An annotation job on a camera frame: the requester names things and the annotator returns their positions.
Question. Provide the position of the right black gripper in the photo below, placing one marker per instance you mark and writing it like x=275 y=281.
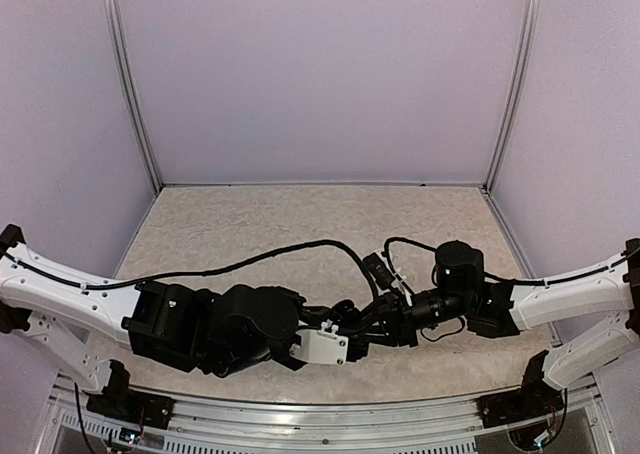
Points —
x=401 y=331

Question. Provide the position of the front aluminium rail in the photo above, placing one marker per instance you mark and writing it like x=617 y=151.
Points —
x=207 y=425

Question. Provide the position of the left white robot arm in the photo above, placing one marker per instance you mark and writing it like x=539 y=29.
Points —
x=171 y=324

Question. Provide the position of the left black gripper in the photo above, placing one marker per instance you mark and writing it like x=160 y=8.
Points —
x=314 y=317

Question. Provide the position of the black round charging case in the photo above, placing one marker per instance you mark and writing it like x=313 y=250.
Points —
x=345 y=313

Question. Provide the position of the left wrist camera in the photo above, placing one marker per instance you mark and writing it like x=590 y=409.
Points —
x=324 y=346

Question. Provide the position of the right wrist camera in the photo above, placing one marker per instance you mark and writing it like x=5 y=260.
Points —
x=377 y=266

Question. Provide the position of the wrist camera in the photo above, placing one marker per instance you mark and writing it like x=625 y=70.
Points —
x=377 y=266
x=324 y=346

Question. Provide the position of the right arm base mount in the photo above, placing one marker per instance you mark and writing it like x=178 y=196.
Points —
x=533 y=398

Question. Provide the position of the right aluminium frame post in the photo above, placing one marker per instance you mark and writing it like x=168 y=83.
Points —
x=514 y=93

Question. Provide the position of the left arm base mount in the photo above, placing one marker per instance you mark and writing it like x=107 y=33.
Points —
x=117 y=400

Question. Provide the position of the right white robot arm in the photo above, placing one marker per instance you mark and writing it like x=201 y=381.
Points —
x=495 y=307

